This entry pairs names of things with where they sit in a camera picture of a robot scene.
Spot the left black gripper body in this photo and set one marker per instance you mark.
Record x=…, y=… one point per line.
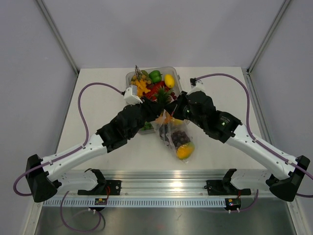
x=147, y=113

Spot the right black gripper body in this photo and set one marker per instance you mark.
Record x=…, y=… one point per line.
x=182, y=110

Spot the dark blue grape bunch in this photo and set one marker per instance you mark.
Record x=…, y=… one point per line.
x=164, y=133

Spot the clear zip top bag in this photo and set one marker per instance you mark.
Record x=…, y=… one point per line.
x=175, y=125

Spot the red grape bunch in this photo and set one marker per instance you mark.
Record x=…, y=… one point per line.
x=179, y=138

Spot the yellow green mango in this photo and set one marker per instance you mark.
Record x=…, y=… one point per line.
x=184, y=151

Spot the orange spiky pineapple fruit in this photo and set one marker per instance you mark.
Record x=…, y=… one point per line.
x=163, y=97

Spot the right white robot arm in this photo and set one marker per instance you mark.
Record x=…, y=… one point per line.
x=283, y=173

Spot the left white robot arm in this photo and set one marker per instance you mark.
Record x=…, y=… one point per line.
x=50, y=175

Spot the red lobster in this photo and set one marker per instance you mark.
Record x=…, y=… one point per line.
x=152, y=95

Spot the yellow ginger root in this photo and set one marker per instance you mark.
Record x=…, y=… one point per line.
x=141, y=88

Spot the yellow lemon at back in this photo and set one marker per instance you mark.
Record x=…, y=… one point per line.
x=169, y=81

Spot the green bell pepper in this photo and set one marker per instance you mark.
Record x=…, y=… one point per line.
x=155, y=76

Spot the tan grape bunch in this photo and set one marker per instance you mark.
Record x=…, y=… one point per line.
x=140, y=75

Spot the white slotted cable duct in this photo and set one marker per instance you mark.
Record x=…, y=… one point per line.
x=119, y=202

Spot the right aluminium frame post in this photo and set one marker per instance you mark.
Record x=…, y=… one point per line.
x=269, y=34

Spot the aluminium frame post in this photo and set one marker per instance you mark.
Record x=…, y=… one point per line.
x=269, y=34
x=57, y=35

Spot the left aluminium frame post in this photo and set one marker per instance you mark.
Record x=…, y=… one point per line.
x=57, y=35

